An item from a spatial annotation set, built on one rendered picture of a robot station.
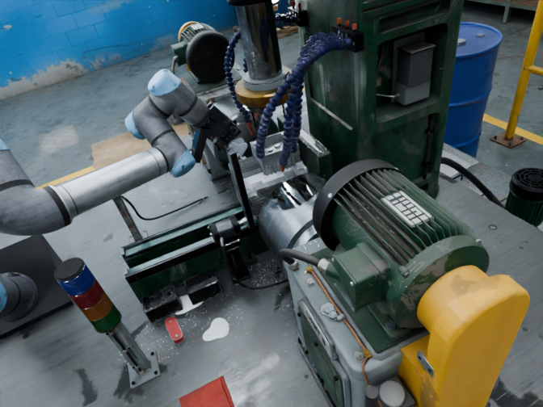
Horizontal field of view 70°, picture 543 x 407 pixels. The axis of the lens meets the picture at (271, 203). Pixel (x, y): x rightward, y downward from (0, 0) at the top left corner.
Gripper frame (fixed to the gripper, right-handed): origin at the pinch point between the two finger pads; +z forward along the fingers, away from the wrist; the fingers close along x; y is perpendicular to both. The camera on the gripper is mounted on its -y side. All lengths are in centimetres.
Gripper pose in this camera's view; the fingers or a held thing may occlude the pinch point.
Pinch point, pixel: (239, 160)
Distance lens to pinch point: 123.8
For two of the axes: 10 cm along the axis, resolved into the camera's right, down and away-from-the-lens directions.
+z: 5.9, 4.8, 6.5
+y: 7.1, -6.9, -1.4
